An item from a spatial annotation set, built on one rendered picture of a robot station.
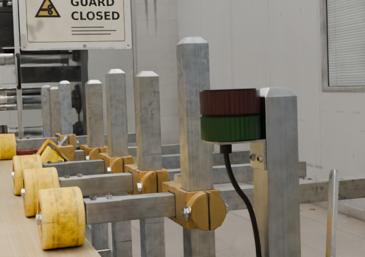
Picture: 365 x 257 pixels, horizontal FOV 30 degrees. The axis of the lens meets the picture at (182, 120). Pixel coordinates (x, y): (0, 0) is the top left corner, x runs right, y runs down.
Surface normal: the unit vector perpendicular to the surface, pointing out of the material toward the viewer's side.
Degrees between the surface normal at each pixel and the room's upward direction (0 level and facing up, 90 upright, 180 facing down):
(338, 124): 90
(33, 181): 57
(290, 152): 90
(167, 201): 90
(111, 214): 90
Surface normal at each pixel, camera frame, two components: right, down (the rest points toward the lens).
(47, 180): 0.24, -0.51
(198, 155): 0.30, 0.04
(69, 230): 0.30, 0.27
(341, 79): -0.95, 0.05
